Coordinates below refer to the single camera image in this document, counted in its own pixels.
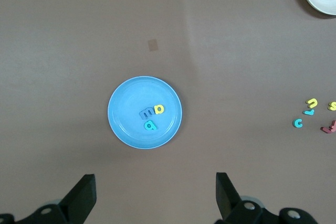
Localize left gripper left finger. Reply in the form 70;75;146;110
17;173;97;224

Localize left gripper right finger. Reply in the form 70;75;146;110
215;172;319;224

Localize teal foam letter a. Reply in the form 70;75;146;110
143;119;158;131

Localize blue foam letter m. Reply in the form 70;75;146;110
139;106;155;120

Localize blue plate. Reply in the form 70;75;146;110
107;76;182;150

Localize red foam letter f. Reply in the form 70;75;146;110
320;120;336;134

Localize brown table cover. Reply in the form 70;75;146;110
0;0;336;224

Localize brown tape patch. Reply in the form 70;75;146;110
147;39;159;52

